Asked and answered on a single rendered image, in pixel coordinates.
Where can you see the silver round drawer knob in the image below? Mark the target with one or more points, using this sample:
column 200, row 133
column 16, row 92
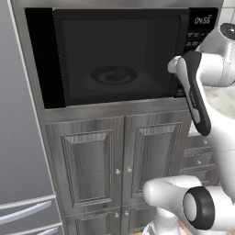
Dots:
column 205, row 142
column 199, row 162

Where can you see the black microwave door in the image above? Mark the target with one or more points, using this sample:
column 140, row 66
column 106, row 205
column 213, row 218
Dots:
column 91, row 39

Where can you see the dark round plate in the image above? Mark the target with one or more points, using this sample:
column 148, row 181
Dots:
column 101, row 75

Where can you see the grey wooden tall cabinet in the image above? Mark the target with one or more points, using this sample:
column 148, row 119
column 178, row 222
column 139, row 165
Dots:
column 33, row 76

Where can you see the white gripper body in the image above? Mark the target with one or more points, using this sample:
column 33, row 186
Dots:
column 172, row 64

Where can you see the black microwave oven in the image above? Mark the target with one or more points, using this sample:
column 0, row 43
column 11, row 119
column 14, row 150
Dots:
column 42, row 61

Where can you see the grey steel fridge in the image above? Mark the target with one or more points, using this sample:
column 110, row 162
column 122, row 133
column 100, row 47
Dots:
column 18, row 122

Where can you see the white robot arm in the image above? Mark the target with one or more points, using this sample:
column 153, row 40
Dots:
column 220, row 143

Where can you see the grey wooden cupboard door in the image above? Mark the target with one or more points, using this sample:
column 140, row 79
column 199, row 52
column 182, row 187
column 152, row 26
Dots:
column 95, row 223
column 156, row 153
column 88, row 159
column 137, row 218

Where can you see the silver round door knob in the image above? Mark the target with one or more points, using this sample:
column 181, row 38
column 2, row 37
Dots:
column 116, row 215
column 126, row 213
column 117, row 172
column 129, row 169

